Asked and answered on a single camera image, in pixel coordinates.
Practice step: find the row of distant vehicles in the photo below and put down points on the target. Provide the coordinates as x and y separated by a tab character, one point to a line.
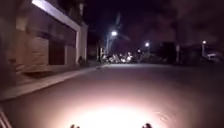
118	58

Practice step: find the street lamp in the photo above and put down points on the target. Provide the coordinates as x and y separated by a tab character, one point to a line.
203	43
147	44
114	33

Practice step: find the dark asphalt road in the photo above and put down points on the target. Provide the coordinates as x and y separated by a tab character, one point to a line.
140	86

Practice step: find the robot's own part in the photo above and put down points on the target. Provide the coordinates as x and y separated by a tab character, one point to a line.
147	125
74	126

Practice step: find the pale building with shutters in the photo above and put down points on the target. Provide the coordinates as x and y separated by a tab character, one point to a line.
40	40

